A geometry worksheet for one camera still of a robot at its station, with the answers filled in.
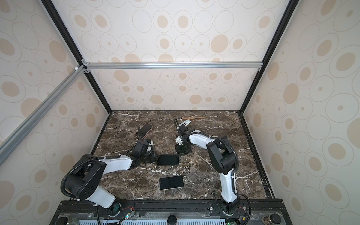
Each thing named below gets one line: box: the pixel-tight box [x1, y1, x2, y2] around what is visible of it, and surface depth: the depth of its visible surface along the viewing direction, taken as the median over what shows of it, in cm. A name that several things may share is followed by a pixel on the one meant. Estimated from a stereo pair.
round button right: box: [262, 212, 282, 225], surface depth 66 cm
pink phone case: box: [135, 122, 154, 140], surface depth 108 cm
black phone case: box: [156, 154, 180, 166], surface depth 96 cm
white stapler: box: [179, 119, 192, 127], surface depth 111 cm
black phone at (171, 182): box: [159, 175, 184, 190], surface depth 85 cm
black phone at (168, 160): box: [157, 154, 180, 166], surface depth 96 cm
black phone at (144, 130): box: [135, 122, 153, 139], surface depth 109 cm
